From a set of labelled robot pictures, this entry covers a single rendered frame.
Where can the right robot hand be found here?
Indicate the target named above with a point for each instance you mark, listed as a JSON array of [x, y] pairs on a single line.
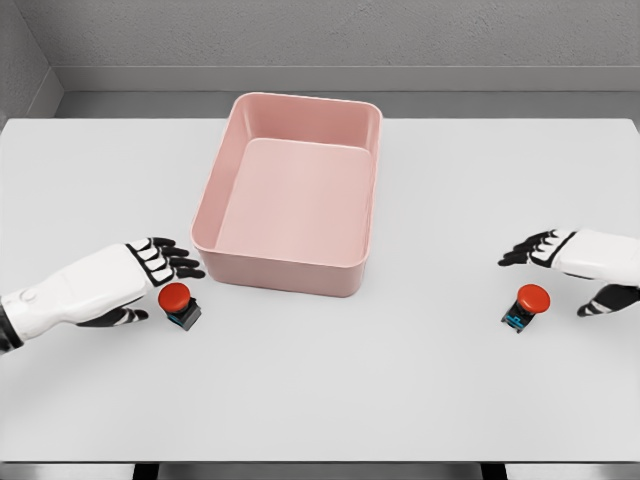
[[595, 260]]

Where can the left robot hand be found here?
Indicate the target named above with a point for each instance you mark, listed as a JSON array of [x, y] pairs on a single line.
[[107, 275]]

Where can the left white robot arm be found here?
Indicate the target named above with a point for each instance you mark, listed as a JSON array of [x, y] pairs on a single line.
[[30, 310]]

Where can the pink plastic basket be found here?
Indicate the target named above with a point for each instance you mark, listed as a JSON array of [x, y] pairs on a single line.
[[295, 190]]

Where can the red button industrial switch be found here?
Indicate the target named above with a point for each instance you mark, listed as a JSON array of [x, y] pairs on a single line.
[[526, 306], [179, 305]]

